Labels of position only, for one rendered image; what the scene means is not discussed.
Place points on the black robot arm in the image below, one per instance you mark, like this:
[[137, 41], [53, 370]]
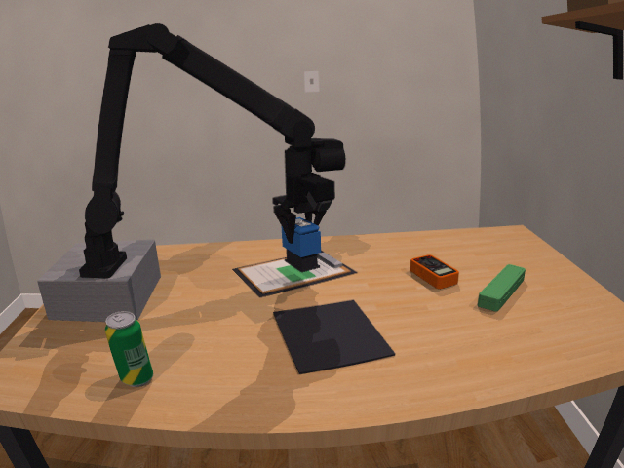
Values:
[[102, 259]]

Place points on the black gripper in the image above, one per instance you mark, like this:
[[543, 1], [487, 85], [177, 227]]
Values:
[[284, 210]]

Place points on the green drink can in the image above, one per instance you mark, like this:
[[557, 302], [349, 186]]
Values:
[[127, 346]]

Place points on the orange pocket multimeter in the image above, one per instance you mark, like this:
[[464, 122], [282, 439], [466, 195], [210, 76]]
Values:
[[434, 271]]

